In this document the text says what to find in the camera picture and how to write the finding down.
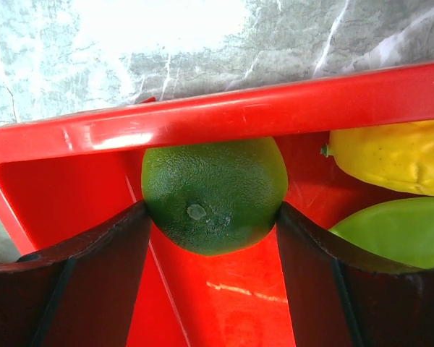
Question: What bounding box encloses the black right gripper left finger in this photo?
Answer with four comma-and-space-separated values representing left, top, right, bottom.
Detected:
0, 202, 151, 346

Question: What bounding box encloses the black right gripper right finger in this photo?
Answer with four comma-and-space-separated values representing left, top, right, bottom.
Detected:
276, 202, 434, 346

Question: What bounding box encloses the green orange fruit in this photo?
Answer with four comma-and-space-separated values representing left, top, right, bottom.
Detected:
141, 137, 288, 256

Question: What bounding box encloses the green leaf vegetable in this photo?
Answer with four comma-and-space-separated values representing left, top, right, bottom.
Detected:
330, 197, 434, 269

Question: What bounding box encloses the red plastic tray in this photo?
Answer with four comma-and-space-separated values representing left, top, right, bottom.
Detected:
0, 63, 434, 346

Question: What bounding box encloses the yellow mango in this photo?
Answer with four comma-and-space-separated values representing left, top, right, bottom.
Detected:
320, 120, 434, 196

